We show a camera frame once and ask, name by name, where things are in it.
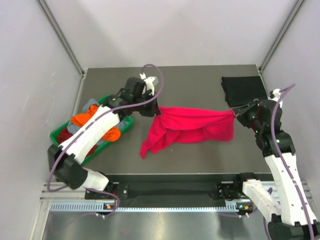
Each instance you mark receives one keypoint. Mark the folded black t-shirt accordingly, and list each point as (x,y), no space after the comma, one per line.
(240,91)

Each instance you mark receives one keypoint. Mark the aluminium frame post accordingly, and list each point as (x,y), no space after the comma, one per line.
(297,6)
(60,35)

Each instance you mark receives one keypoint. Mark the left aluminium frame post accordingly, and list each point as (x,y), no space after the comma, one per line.
(60,35)

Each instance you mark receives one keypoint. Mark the slotted cable duct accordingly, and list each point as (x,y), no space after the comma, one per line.
(108,207)

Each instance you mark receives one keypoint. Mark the right aluminium frame post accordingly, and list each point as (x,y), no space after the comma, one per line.
(297,6)

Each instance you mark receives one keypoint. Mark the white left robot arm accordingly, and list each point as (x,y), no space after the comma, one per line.
(65,160)

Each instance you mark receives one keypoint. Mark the grey t-shirt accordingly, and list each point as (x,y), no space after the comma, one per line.
(120,125)

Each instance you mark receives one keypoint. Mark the pink t-shirt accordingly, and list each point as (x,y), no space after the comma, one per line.
(188,126)

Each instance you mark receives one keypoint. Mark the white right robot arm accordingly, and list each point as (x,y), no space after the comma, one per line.
(289,217)

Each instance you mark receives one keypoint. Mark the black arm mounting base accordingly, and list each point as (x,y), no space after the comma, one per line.
(223,186)

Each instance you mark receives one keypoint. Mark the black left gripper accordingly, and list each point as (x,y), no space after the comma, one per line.
(153,110)

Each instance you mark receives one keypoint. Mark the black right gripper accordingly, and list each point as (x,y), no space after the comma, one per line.
(240,112)

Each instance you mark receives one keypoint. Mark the orange t-shirt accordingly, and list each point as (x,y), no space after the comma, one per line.
(81,119)

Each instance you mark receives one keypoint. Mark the green plastic bin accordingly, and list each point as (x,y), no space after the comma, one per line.
(123,131)

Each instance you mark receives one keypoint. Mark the dark red t-shirt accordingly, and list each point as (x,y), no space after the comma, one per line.
(62,134)

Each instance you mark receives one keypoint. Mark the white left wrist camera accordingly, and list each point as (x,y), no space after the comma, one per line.
(150,84)

